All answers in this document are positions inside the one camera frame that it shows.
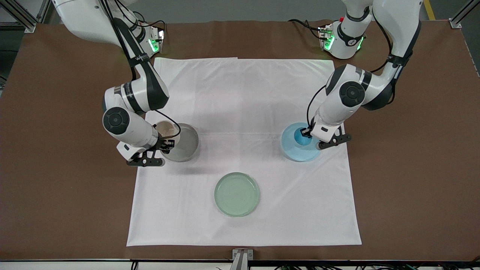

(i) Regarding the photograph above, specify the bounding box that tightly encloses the small blue cup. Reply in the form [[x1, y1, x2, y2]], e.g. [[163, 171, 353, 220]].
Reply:
[[294, 128, 312, 146]]

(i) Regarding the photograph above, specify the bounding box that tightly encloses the white mug with black handle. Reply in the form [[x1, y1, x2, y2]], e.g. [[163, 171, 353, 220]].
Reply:
[[154, 121, 180, 142]]

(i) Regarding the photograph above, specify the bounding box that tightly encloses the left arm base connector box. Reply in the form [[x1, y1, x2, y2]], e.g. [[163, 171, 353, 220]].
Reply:
[[318, 23, 335, 52]]

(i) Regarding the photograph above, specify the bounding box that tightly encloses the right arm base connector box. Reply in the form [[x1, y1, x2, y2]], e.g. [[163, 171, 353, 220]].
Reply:
[[146, 27, 165, 57]]

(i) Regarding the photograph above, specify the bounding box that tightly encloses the gray plate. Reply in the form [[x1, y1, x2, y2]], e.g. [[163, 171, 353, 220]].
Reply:
[[159, 123, 200, 163]]

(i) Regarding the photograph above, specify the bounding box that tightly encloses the light blue plate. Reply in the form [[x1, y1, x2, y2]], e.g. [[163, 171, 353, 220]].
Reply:
[[281, 122, 323, 162]]

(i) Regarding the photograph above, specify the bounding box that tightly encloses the pale green plate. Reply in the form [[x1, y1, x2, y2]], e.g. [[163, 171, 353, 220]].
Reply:
[[214, 172, 261, 218]]

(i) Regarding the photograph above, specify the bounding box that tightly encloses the white cloth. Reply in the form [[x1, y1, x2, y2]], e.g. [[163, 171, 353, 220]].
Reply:
[[126, 57, 362, 247]]

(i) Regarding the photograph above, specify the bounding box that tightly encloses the brown table cover sheet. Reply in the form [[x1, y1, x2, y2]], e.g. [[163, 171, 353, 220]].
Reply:
[[0, 19, 480, 262]]

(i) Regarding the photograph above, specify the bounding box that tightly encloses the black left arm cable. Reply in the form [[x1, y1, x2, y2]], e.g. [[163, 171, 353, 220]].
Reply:
[[307, 7, 413, 130]]

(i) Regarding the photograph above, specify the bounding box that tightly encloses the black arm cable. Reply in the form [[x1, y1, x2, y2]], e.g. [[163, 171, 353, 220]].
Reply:
[[307, 7, 413, 130], [99, 0, 182, 138]]

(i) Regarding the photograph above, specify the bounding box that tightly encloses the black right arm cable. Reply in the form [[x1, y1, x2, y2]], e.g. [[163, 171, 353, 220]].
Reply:
[[99, 0, 182, 138]]

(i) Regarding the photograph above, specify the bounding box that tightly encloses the black left base cable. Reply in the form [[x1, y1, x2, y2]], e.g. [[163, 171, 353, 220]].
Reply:
[[288, 18, 321, 40]]

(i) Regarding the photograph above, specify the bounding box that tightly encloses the black base cable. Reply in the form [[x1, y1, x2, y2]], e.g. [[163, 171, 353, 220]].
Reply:
[[131, 11, 166, 32], [288, 18, 321, 40]]

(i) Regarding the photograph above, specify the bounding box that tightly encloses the black right base cable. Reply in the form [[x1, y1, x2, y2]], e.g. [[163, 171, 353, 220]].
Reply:
[[131, 11, 166, 32]]

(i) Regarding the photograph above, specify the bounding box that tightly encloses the table front edge rail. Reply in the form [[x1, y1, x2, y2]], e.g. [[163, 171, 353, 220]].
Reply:
[[0, 258, 480, 270]]

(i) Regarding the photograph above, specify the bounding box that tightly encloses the grey metal table bracket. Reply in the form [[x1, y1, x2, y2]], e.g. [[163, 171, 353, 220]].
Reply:
[[232, 249, 254, 270]]

